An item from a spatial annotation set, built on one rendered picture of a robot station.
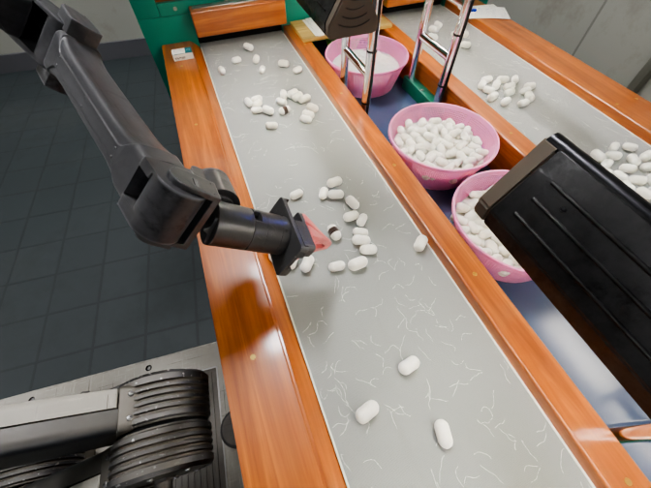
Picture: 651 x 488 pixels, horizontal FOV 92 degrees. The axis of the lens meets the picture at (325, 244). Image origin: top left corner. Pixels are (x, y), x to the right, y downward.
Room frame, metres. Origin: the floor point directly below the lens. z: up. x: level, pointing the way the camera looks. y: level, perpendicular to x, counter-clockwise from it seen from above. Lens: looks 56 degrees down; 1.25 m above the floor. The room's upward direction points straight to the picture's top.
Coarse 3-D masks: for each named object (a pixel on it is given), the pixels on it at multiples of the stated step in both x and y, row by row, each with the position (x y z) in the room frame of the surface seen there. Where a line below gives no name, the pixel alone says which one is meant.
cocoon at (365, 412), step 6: (366, 402) 0.07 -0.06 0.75; (372, 402) 0.07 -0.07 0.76; (360, 408) 0.06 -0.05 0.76; (366, 408) 0.06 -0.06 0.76; (372, 408) 0.06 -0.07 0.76; (378, 408) 0.06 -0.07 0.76; (360, 414) 0.05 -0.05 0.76; (366, 414) 0.05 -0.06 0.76; (372, 414) 0.05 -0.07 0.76; (360, 420) 0.04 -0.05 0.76; (366, 420) 0.04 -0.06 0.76
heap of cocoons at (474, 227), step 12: (480, 192) 0.49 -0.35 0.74; (456, 204) 0.45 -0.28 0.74; (468, 204) 0.46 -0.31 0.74; (456, 216) 0.42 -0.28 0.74; (468, 216) 0.42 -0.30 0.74; (468, 228) 0.39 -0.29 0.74; (480, 228) 0.40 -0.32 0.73; (480, 240) 0.36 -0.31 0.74; (492, 240) 0.36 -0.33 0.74; (492, 252) 0.33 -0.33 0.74; (504, 252) 0.33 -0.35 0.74; (516, 264) 0.31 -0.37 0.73; (504, 276) 0.29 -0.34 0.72
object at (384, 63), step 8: (360, 56) 1.12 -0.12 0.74; (376, 56) 1.12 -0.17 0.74; (384, 56) 1.13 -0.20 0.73; (336, 64) 1.08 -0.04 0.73; (352, 64) 1.07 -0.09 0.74; (376, 64) 1.06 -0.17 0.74; (384, 64) 1.08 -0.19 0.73; (392, 64) 1.08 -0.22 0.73; (376, 72) 1.02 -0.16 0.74; (384, 72) 1.02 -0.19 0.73
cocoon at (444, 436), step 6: (438, 420) 0.04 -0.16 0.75; (444, 420) 0.04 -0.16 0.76; (438, 426) 0.04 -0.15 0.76; (444, 426) 0.04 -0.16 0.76; (438, 432) 0.03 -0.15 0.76; (444, 432) 0.03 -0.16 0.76; (438, 438) 0.02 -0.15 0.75; (444, 438) 0.02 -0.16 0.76; (450, 438) 0.02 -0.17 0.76; (444, 444) 0.02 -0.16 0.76; (450, 444) 0.02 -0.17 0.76
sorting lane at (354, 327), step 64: (256, 64) 1.06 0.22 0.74; (256, 128) 0.72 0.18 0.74; (320, 128) 0.72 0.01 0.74; (256, 192) 0.49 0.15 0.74; (384, 192) 0.49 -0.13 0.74; (320, 256) 0.32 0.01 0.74; (384, 256) 0.32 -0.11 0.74; (320, 320) 0.19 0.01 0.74; (384, 320) 0.19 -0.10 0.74; (448, 320) 0.19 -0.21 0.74; (320, 384) 0.09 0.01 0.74; (384, 384) 0.09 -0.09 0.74; (448, 384) 0.09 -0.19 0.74; (512, 384) 0.09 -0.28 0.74; (384, 448) 0.01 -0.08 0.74; (512, 448) 0.01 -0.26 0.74
